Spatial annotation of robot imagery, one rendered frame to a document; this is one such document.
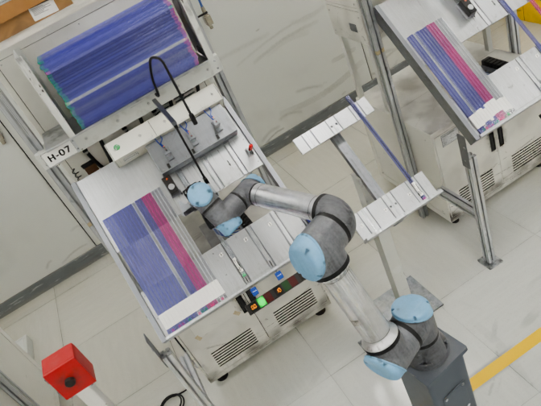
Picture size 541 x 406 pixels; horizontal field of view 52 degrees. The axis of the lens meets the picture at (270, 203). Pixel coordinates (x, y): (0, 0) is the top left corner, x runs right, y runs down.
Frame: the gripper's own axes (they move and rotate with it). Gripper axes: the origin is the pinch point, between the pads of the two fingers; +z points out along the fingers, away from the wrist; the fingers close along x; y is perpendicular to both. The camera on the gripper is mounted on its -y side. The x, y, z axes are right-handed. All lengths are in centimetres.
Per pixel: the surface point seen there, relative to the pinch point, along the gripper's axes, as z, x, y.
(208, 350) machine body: 54, 29, -56
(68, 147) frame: 7, 30, 44
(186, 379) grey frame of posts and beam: 17, 40, -54
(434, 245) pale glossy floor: 67, -94, -78
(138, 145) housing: 11.0, 7.6, 32.6
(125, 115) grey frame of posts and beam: 7.6, 5.8, 44.1
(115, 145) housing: 12.1, 15.1, 37.3
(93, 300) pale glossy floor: 170, 84, -10
